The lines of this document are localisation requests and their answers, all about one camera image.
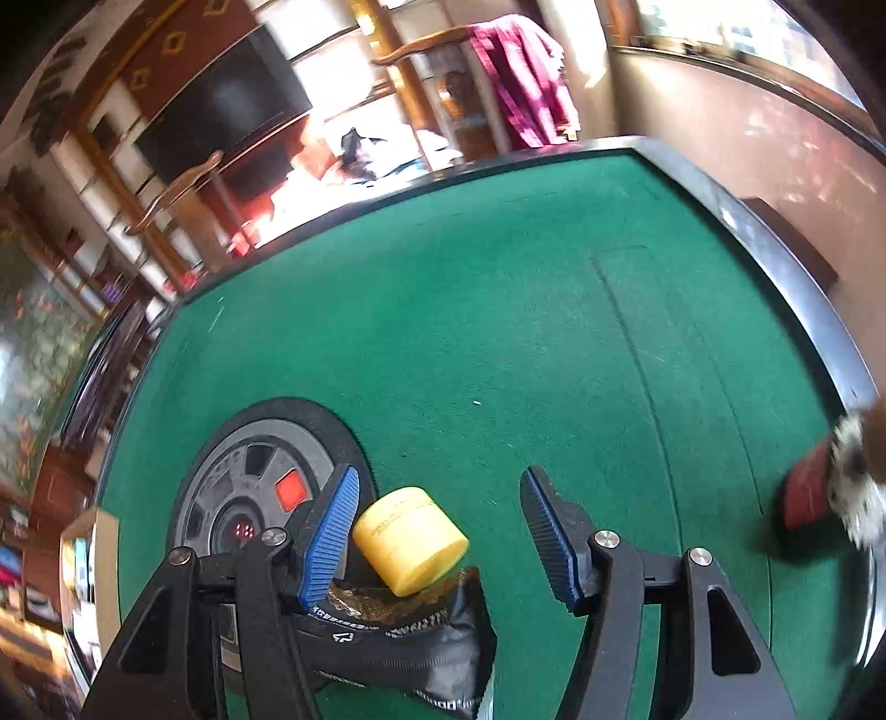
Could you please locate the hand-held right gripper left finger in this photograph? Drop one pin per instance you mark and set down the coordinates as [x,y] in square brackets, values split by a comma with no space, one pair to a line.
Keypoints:
[329,533]

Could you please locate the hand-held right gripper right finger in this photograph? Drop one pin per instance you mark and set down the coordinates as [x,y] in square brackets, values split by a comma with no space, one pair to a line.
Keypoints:
[547,533]

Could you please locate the yellow round jar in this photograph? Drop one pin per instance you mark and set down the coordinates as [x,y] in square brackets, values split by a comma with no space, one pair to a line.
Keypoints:
[408,547]

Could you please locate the black zipper pouch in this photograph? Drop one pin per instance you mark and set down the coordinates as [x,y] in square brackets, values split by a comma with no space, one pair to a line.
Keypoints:
[401,651]

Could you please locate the cardboard box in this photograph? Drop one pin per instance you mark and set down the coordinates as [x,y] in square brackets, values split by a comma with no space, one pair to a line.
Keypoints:
[107,588]

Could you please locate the round grey table control panel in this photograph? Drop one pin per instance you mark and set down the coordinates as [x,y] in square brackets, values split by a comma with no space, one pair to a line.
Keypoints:
[228,471]

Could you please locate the black bottle wooden lid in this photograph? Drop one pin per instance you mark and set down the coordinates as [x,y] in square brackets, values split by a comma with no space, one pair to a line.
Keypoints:
[806,498]

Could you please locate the red wooden tv cabinet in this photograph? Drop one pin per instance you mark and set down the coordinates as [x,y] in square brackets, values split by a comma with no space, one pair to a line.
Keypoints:
[270,201]

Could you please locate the black clothing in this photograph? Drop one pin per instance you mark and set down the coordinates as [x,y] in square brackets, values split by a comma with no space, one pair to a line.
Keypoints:
[353,149]

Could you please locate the black television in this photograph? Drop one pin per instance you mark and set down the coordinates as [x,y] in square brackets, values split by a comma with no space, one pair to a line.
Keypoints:
[221,104]

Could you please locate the dark red cloth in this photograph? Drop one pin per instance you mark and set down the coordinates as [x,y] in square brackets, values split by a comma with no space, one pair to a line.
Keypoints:
[526,76]

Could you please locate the carved back wooden chair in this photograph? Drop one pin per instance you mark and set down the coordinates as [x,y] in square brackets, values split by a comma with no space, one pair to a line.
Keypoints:
[415,83]

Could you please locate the window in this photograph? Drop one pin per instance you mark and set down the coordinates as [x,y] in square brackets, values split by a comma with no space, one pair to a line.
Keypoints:
[727,28]

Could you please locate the landscape wall painting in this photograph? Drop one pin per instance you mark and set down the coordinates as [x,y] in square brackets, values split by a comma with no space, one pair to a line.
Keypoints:
[34,360]

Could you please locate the curved rail wooden chair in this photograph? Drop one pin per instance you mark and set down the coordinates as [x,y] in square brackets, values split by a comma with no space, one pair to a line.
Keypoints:
[176,187]

